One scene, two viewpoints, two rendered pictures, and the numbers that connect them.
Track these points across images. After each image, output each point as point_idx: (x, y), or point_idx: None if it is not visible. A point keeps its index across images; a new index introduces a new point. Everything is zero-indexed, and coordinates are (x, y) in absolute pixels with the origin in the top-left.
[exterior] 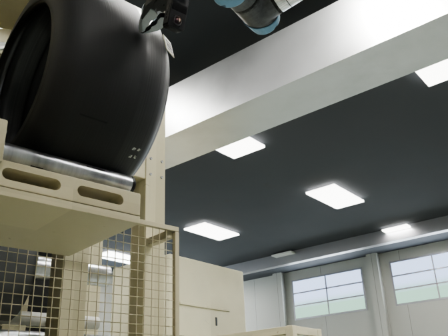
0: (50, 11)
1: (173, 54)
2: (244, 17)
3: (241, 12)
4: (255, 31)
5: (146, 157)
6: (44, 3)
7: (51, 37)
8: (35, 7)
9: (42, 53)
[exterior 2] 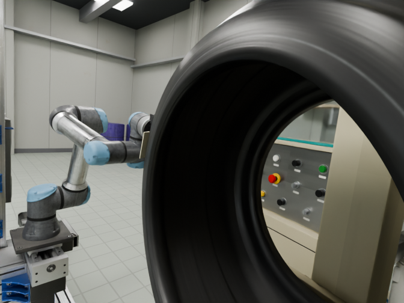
0: (272, 144)
1: (140, 153)
2: (115, 163)
3: (120, 163)
4: (98, 164)
5: (154, 300)
6: (304, 109)
7: (261, 178)
8: (330, 100)
9: None
